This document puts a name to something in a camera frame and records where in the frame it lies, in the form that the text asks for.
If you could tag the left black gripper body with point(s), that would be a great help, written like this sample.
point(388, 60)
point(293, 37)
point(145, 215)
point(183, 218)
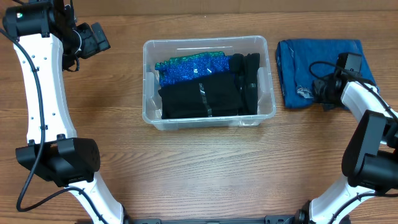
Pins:
point(83, 43)

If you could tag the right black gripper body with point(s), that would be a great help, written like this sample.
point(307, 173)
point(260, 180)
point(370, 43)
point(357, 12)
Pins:
point(323, 96)

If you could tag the blue denim jeans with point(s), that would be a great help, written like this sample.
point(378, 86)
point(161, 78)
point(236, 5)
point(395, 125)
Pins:
point(293, 58)

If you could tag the black cloth with tape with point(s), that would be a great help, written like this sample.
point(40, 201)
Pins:
point(245, 69)

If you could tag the blue green sequin cloth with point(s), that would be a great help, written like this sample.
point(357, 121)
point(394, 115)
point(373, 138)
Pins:
point(181, 69)

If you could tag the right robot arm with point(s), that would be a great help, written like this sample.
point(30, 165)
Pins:
point(367, 171)

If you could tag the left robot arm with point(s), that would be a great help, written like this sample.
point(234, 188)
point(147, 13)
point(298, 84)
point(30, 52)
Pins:
point(48, 42)

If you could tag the clear plastic storage bin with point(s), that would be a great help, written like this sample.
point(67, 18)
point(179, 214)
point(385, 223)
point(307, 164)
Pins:
point(160, 50)

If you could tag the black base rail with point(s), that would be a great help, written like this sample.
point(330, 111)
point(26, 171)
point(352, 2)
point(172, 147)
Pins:
point(268, 219)

